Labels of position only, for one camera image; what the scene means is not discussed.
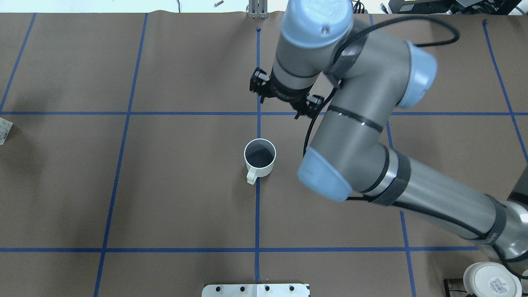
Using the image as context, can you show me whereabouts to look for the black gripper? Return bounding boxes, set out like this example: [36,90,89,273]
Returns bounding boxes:
[249,68,325,120]

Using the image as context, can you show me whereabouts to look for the white ceramic mug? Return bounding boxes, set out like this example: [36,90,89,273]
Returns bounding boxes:
[243,138,277,185]

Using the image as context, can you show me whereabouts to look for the blue white milk carton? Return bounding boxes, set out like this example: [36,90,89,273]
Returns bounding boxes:
[0,117,13,145]

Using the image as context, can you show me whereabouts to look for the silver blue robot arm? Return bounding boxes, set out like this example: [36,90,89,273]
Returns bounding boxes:
[250,0,527,280]

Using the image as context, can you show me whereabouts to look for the brown paper table cover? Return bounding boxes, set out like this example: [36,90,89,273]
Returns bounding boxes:
[0,10,528,297]

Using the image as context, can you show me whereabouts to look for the white upturned mug on rack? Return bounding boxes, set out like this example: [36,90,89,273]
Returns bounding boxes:
[462,262,523,297]

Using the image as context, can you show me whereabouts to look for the aluminium frame post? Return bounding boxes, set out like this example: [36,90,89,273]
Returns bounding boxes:
[246,0,269,19]

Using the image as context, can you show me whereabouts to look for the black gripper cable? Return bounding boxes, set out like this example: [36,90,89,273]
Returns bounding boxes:
[303,15,460,157]

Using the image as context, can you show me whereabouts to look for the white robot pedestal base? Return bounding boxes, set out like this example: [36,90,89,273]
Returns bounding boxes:
[201,283,311,297]

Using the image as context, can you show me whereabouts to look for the black wire mug rack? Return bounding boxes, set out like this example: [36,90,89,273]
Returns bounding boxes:
[443,278,473,297]

